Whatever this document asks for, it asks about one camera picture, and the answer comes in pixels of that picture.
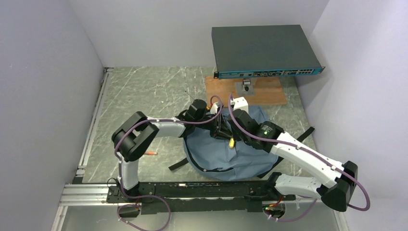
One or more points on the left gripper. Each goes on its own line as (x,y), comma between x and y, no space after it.
(221,130)

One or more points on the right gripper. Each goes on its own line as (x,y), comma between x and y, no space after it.
(236,136)

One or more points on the yellow highlighter marker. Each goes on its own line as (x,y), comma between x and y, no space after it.
(231,143)

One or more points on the blue student backpack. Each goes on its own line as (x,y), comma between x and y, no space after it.
(214,159)

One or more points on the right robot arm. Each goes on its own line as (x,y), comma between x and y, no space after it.
(332,182)

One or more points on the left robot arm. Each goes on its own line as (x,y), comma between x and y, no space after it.
(132,139)

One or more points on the wooden board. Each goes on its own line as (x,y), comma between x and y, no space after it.
(262,90)

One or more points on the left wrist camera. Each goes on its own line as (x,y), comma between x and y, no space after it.
(216,108)

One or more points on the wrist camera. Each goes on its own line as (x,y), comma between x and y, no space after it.
(239,104)
(216,108)

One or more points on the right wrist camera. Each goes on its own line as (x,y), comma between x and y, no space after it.
(239,104)

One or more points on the metal stand mount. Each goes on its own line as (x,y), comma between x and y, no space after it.
(244,88)

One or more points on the grey network switch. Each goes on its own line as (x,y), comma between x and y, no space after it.
(263,51)

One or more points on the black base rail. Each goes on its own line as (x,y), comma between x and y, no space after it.
(199,196)

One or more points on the aluminium side rail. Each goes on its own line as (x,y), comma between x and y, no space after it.
(92,133)

